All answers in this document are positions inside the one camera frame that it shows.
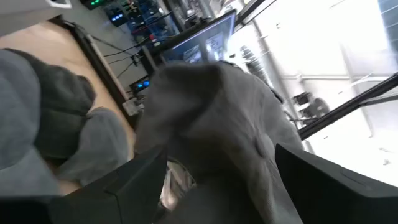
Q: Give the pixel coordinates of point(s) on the black box with blue lights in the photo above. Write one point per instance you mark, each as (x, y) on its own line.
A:
(140, 84)

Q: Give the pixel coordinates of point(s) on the white power adapter box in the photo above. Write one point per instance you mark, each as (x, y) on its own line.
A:
(132, 106)

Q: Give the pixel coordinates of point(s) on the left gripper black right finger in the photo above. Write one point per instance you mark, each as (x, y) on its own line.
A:
(335, 193)

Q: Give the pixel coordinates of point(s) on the grey-blue baseball cap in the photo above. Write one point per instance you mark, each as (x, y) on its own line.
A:
(18, 109)
(217, 118)

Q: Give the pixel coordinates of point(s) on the computer monitor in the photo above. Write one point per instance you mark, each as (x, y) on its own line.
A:
(202, 43)

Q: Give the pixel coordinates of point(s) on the black metal beam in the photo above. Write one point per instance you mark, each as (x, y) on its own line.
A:
(348, 107)

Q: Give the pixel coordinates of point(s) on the black device with blue lights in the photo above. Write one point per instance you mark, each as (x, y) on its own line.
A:
(115, 15)

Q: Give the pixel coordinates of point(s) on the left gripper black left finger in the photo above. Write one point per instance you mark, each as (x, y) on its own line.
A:
(130, 193)

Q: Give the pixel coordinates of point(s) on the black aluminium table frame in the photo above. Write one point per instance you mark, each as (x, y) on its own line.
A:
(102, 71)

